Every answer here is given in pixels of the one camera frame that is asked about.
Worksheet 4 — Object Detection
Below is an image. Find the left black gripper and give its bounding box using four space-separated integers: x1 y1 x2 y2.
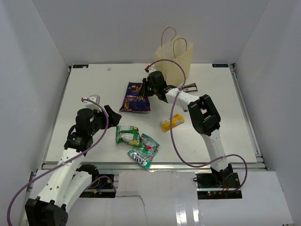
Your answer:
88 105 121 136

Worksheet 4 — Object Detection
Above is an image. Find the dark blue purple snack bag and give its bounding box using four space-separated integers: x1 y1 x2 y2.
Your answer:
119 82 151 113

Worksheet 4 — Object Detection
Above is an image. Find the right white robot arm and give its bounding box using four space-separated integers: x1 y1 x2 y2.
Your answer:
140 69 233 188

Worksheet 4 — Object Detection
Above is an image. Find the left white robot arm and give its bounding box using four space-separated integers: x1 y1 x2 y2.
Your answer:
25 105 122 226

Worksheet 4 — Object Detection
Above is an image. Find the cream paper bag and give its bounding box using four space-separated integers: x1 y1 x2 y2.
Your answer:
154 27 194 87

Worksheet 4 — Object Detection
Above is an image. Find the teal Fox's candy bag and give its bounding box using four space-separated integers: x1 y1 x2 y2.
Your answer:
127 133 160 170

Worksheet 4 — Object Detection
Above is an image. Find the green snack packet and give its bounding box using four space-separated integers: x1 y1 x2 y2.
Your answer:
115 126 141 146

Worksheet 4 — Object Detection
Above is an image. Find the brown chocolate bar upper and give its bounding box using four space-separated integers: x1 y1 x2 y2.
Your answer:
182 83 198 93

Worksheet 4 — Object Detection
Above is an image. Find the yellow snack bar wrapper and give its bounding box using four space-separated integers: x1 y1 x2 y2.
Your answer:
160 114 184 132

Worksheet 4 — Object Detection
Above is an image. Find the left blue corner label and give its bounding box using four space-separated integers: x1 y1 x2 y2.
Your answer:
72 65 89 69

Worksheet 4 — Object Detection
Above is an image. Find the blue corner label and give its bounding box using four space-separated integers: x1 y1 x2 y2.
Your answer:
212 64 229 68
72 65 89 69

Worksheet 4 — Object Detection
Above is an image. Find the right blue corner label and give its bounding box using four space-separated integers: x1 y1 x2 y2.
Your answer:
212 64 229 68

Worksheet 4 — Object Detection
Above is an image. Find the white paper sheet front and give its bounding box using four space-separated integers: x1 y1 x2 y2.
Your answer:
67 171 293 226

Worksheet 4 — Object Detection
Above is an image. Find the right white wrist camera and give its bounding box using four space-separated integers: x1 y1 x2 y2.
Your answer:
144 65 157 76

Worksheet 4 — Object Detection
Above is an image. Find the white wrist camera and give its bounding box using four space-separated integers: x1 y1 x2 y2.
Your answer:
144 65 157 76
81 94 101 111

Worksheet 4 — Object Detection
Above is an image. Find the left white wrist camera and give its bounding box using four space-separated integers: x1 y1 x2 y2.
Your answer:
81 94 101 111

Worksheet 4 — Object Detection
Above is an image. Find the aluminium table frame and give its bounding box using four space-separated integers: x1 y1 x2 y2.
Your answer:
18 63 268 226

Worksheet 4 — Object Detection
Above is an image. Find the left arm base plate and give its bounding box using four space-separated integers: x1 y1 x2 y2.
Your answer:
80 178 116 198

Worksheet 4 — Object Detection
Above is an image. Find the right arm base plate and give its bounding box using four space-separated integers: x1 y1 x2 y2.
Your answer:
193 173 243 200

